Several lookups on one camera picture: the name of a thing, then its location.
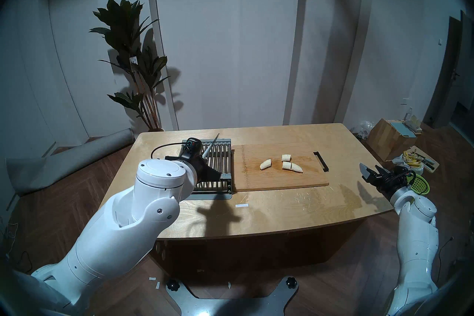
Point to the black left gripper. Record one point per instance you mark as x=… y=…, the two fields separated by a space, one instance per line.
x=200 y=169

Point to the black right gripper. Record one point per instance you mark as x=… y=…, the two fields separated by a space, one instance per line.
x=390 y=184

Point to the long peeled banana piece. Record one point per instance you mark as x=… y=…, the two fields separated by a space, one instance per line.
x=297 y=168

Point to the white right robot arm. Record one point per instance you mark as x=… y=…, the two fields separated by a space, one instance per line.
x=418 y=237

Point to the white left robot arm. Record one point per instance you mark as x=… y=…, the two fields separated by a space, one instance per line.
x=111 y=245

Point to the yellow banana peels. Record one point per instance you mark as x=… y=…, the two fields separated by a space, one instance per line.
x=411 y=159

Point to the light blue plastic board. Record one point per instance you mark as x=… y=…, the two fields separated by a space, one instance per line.
x=403 y=129

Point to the wooden cutting board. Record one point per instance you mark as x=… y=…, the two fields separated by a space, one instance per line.
x=289 y=180

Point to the grey metal dish rack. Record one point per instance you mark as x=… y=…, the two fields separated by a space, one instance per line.
x=222 y=148

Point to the wooden box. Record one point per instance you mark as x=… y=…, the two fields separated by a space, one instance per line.
x=381 y=141

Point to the white trash bag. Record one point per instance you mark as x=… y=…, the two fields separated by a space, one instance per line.
x=418 y=169

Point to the green plastic basket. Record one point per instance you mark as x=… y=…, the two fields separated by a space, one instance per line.
x=422 y=184

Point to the small wooden tray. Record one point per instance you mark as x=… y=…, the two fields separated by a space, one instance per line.
x=431 y=163

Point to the brown open door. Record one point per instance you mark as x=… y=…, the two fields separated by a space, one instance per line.
x=444 y=78

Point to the rolled grey floor mat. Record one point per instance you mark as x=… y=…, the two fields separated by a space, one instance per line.
x=74 y=159

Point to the tall green potted plant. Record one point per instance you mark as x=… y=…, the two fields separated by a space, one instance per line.
x=122 y=19

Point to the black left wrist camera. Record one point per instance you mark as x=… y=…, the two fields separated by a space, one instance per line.
x=192 y=145

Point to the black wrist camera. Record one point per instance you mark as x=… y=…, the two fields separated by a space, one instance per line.
x=192 y=145
x=401 y=172

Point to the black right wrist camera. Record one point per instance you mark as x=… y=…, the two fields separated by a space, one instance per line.
x=401 y=172

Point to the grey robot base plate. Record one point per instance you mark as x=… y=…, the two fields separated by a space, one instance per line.
x=229 y=306

